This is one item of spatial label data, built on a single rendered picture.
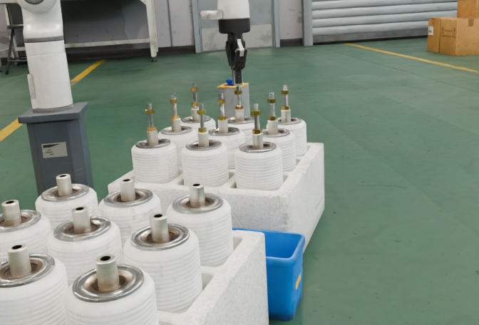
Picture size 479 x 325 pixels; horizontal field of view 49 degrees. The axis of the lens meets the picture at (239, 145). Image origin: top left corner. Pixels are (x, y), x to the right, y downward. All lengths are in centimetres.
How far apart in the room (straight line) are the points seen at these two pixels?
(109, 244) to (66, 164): 68
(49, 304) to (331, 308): 53
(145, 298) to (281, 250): 47
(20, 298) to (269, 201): 53
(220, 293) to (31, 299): 23
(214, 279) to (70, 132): 74
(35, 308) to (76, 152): 79
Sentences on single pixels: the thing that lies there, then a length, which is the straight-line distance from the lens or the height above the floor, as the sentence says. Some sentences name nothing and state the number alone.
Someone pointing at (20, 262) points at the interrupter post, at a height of 27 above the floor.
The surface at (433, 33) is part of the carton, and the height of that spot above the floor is 17.
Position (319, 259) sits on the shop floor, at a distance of 116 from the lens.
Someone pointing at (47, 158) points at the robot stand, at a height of 19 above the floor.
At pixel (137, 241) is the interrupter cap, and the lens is 69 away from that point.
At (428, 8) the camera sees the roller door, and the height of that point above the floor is 34.
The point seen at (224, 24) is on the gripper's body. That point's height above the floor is 49.
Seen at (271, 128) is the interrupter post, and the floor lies 26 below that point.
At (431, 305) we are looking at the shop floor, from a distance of 104.
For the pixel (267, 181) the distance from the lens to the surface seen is 104.
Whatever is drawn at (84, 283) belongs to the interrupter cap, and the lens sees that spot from 61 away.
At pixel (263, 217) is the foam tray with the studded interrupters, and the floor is 13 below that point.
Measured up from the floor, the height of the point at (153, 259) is 24.
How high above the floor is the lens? 53
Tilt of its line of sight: 15 degrees down
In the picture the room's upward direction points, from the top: 3 degrees counter-clockwise
